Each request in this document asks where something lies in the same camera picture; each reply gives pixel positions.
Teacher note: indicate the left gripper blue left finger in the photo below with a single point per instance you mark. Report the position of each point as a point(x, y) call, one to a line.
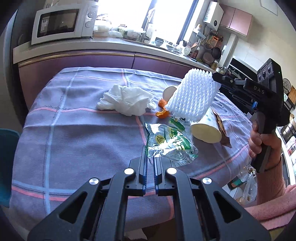
point(142, 173)

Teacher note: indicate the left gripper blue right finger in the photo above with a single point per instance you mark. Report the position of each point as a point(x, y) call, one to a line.
point(158, 175)

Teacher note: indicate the clear green plastic wrapper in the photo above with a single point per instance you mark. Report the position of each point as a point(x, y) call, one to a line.
point(172, 141)

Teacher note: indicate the white foam net sleeve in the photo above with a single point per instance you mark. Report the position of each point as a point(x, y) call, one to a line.
point(194, 95)

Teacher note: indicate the pink sleeve forearm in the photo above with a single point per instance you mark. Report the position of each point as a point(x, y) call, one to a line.
point(275, 203)

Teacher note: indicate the teal plastic trash bin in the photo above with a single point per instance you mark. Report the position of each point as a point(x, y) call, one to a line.
point(9, 140)

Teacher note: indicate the purple kitchen cabinet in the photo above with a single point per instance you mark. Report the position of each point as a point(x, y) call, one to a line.
point(37, 64)

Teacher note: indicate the brown wrapper strip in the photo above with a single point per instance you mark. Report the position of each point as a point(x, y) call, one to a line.
point(225, 140)

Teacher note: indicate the patterned paper cup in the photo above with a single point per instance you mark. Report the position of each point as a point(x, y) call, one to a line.
point(169, 91)
point(207, 129)

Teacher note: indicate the small orange peel piece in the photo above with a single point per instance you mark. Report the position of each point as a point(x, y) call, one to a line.
point(162, 103)

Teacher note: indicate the crumpled white tissue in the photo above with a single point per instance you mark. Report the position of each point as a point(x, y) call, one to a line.
point(127, 100)

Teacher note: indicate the purple checked tablecloth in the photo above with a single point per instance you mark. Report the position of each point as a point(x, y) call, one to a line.
point(66, 141)

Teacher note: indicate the white water heater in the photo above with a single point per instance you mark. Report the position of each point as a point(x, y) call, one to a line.
point(213, 15)

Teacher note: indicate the white microwave oven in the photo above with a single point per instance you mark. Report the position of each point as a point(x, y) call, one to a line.
point(65, 21)

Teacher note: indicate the grey refrigerator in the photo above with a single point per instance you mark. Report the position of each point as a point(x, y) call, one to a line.
point(11, 75)

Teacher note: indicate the pink wall cabinet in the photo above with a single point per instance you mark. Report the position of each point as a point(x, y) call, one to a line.
point(236, 20)

